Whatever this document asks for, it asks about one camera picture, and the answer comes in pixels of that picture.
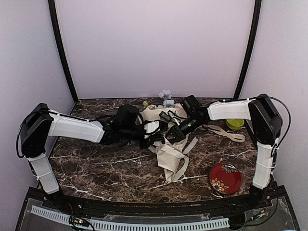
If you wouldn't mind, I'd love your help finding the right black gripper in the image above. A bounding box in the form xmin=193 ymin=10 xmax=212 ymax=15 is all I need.
xmin=162 ymin=115 xmax=204 ymax=144

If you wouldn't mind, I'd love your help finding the beige wrapping paper sheet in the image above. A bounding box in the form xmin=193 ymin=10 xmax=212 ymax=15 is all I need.
xmin=140 ymin=107 xmax=193 ymax=181

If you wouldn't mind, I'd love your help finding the pink fake rose stem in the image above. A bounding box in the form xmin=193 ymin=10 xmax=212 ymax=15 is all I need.
xmin=174 ymin=103 xmax=182 ymax=108

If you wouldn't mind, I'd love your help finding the blue fake flower stem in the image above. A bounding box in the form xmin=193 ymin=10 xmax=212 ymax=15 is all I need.
xmin=159 ymin=90 xmax=175 ymax=108

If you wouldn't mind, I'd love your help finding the white printed ribbon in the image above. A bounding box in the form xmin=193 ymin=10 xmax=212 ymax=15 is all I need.
xmin=149 ymin=125 xmax=245 ymax=182

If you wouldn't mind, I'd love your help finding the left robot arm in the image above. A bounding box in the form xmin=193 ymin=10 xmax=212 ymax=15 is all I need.
xmin=15 ymin=103 xmax=154 ymax=210

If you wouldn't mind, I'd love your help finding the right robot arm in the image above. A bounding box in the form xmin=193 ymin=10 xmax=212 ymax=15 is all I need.
xmin=166 ymin=94 xmax=283 ymax=189

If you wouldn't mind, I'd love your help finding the yellow-green cup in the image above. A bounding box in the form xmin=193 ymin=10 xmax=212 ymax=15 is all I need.
xmin=226 ymin=119 xmax=244 ymax=130

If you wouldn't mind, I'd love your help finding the red floral plate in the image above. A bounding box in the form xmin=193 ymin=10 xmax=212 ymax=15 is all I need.
xmin=209 ymin=163 xmax=242 ymax=194

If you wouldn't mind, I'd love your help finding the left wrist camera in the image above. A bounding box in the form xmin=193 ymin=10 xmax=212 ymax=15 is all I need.
xmin=143 ymin=120 xmax=168 ymax=139

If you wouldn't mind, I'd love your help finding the black front table rail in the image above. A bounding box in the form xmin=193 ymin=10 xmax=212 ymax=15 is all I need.
xmin=64 ymin=194 xmax=251 ymax=218

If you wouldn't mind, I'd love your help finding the white slotted cable duct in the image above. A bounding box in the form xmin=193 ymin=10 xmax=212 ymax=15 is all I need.
xmin=30 ymin=205 xmax=230 ymax=231

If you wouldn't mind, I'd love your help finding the left black frame post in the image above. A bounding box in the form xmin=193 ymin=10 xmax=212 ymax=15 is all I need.
xmin=48 ymin=0 xmax=79 ymax=104

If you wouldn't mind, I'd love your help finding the black frame post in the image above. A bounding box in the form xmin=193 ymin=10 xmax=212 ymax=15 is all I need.
xmin=48 ymin=0 xmax=79 ymax=104
xmin=233 ymin=0 xmax=262 ymax=99

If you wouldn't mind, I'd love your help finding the right black frame post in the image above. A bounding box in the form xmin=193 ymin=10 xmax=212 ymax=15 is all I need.
xmin=233 ymin=0 xmax=262 ymax=99

